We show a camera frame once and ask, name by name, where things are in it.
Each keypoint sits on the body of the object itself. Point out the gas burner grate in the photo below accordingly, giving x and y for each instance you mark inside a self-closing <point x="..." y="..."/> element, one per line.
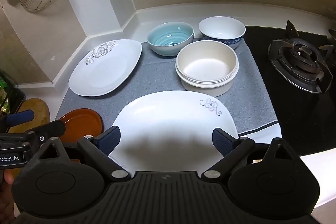
<point x="302" y="61"/>

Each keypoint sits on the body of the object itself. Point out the grey dish mat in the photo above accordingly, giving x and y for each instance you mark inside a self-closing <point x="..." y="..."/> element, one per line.
<point x="157" y="77"/>

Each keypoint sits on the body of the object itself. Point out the orange round plate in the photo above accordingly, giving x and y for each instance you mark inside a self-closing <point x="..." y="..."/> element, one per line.
<point x="81" y="121"/>

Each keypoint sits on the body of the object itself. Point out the black glass gas hob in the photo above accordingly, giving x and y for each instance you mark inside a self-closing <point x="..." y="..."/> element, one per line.
<point x="294" y="113"/>

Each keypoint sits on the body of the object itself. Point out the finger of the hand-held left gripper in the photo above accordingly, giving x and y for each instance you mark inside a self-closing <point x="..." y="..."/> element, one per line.
<point x="21" y="117"/>
<point x="52" y="129"/>

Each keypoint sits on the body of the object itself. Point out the white floral square plate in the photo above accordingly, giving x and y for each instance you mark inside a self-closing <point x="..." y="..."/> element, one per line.
<point x="168" y="119"/>
<point x="105" y="69"/>

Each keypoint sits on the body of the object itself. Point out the green package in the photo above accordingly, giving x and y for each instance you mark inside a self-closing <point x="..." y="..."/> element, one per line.
<point x="4" y="82"/>

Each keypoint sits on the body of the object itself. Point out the teal ribbed bowl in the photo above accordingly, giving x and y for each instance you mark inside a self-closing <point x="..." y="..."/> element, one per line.
<point x="169" y="37"/>

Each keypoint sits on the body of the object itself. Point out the cream bowl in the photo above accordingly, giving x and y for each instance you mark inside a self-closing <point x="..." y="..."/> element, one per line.
<point x="207" y="66"/>
<point x="207" y="88"/>
<point x="234" y="77"/>

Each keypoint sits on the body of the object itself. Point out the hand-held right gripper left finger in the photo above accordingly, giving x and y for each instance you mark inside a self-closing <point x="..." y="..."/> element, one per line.
<point x="110" y="138"/>

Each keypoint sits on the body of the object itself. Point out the white bowl blue pattern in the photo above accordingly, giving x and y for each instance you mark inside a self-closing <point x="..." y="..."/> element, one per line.
<point x="221" y="28"/>

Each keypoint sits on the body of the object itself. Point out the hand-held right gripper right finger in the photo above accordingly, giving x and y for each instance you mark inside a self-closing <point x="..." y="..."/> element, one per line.
<point x="221" y="141"/>

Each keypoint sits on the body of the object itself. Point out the wooden cutting board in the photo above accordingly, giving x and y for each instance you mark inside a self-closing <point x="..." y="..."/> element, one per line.
<point x="36" y="108"/>

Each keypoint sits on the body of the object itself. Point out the person's left hand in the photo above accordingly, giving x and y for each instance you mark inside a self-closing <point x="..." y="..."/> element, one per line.
<point x="6" y="178"/>

